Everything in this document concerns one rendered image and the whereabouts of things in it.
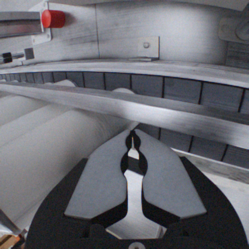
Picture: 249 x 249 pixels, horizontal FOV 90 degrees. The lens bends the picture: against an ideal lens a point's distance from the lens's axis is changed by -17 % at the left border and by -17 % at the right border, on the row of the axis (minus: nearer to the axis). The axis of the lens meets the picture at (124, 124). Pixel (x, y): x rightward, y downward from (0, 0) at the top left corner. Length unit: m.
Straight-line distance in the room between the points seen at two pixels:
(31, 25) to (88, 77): 0.20
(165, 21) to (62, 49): 0.21
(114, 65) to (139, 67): 0.03
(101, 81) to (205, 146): 0.15
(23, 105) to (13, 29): 0.19
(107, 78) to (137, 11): 0.10
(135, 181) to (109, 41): 0.23
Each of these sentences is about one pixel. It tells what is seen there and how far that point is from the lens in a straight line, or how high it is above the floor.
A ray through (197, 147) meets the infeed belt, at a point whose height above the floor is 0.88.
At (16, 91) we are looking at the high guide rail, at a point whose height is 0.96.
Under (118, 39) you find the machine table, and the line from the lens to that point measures 0.24.
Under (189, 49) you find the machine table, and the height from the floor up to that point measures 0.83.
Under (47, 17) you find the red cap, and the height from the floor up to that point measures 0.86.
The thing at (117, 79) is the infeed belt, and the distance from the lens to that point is 0.18.
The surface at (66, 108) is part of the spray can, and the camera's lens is 0.16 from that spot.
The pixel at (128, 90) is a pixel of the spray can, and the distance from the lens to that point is 0.17.
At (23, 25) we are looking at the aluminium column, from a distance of 0.36.
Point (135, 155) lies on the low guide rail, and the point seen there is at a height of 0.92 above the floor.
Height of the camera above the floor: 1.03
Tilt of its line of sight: 48 degrees down
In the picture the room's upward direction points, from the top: 129 degrees counter-clockwise
